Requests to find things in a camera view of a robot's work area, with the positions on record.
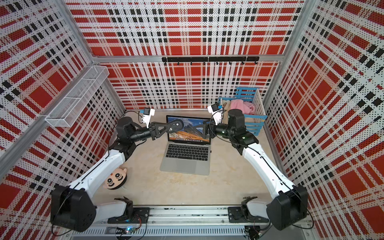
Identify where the beige cloth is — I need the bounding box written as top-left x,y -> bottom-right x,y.
222,100 -> 242,123

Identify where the cartoon face plush toy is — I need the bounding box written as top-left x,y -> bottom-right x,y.
103,168 -> 127,190

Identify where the blue white storage crate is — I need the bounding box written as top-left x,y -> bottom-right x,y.
218,87 -> 267,136

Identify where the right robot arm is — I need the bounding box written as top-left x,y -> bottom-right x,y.
191,109 -> 309,231

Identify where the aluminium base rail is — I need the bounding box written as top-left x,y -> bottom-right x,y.
62,205 -> 314,240

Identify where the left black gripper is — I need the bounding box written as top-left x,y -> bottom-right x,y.
129,122 -> 172,143

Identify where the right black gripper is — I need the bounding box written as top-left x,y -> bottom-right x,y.
194,118 -> 235,139

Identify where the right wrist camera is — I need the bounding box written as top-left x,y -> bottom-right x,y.
207,103 -> 224,126

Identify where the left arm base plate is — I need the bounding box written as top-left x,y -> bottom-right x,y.
108,207 -> 150,224

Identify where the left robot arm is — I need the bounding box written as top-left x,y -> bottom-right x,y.
51,117 -> 184,232

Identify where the green circuit board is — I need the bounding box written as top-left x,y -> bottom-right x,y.
115,227 -> 138,236

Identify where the black hook rail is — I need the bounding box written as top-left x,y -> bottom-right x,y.
162,56 -> 260,64

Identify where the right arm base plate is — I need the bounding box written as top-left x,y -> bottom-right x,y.
228,207 -> 269,224

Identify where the pink cloth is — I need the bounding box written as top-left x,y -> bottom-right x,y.
236,99 -> 256,115

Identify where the white wire mesh shelf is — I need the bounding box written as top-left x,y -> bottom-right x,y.
45,66 -> 109,128

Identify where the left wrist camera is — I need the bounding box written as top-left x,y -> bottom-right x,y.
142,108 -> 155,128

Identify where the silver laptop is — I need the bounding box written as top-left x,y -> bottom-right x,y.
160,115 -> 211,176

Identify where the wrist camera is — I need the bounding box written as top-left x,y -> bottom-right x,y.
207,103 -> 224,126
142,108 -> 155,128

